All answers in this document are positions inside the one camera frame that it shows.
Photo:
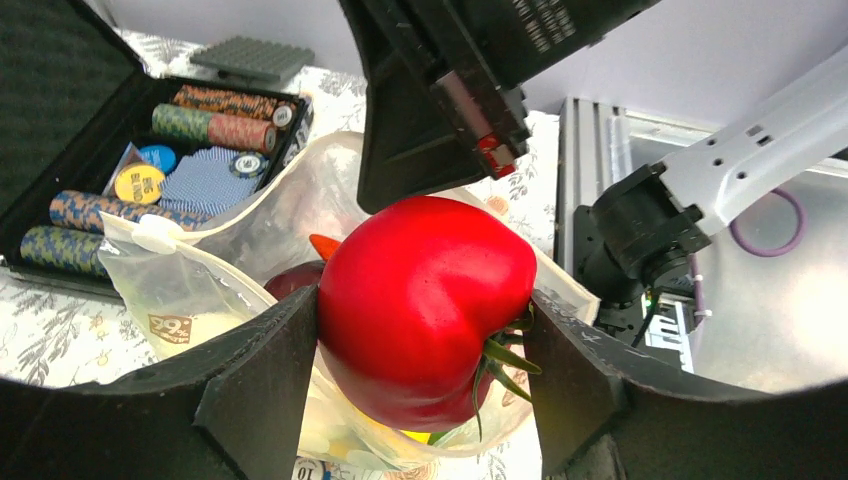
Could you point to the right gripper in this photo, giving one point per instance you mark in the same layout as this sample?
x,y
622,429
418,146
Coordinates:
x,y
445,106

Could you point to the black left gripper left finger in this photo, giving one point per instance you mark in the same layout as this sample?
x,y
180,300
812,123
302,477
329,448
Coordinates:
x,y
230,408

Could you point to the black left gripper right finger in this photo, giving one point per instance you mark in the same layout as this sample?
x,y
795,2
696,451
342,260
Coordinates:
x,y
605,410

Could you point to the red toy chili pepper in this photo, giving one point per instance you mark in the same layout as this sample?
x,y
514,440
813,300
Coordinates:
x,y
324,246

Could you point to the clear zip top bag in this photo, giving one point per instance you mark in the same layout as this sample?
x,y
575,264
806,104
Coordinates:
x,y
183,287

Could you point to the dark purple mangosteen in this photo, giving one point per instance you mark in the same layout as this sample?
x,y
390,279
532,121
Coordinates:
x,y
294,278

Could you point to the red toy tomato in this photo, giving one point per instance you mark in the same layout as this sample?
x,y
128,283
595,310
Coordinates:
x,y
419,308

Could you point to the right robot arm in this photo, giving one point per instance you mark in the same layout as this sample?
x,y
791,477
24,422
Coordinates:
x,y
652,220

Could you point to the loose poker chip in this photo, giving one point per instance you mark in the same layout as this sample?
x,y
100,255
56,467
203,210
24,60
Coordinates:
x,y
309,469

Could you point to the grey building baseplate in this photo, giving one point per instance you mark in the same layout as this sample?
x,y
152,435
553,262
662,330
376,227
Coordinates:
x,y
253,58

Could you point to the floral tablecloth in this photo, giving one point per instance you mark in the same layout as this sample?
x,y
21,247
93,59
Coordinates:
x,y
54,338

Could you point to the black poker chip case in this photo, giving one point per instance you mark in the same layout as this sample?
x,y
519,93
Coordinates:
x,y
86,129

